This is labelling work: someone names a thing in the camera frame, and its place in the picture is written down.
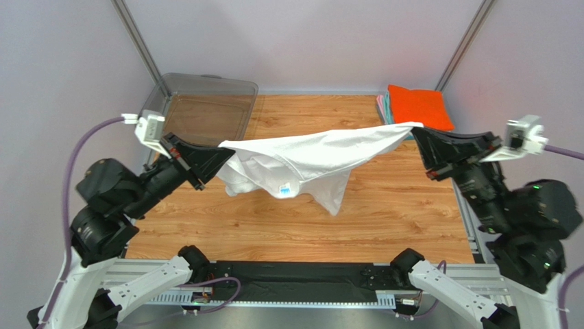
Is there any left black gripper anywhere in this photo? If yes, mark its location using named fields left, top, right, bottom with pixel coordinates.
left=126, top=130, right=238, bottom=217

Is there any white t-shirt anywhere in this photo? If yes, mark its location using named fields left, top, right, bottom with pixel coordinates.
left=217, top=122, right=423, bottom=216

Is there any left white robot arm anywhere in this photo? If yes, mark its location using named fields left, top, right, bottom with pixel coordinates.
left=27, top=134, right=234, bottom=328

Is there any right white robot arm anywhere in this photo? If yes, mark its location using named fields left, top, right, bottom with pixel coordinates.
left=390, top=127, right=583, bottom=328

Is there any orange folded t-shirt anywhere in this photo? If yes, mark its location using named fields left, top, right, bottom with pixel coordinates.
left=387, top=84, right=455, bottom=131

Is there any clear grey plastic bin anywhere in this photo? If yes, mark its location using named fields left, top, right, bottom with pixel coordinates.
left=143, top=73, right=258, bottom=146

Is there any pink folded t-shirt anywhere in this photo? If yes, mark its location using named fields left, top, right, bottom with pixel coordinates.
left=376, top=95, right=388, bottom=125

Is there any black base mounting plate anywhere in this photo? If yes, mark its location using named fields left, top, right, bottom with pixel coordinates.
left=202, top=261, right=417, bottom=303

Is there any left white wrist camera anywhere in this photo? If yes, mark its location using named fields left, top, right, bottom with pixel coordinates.
left=121, top=110, right=170, bottom=158

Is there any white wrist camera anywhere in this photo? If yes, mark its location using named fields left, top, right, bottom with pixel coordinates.
left=480, top=114, right=549, bottom=162
left=121, top=110, right=170, bottom=158

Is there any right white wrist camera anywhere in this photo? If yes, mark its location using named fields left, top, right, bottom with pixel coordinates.
left=480, top=114, right=549, bottom=162

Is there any aluminium frame rail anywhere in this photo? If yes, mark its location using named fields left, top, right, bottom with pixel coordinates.
left=90, top=247, right=520, bottom=328

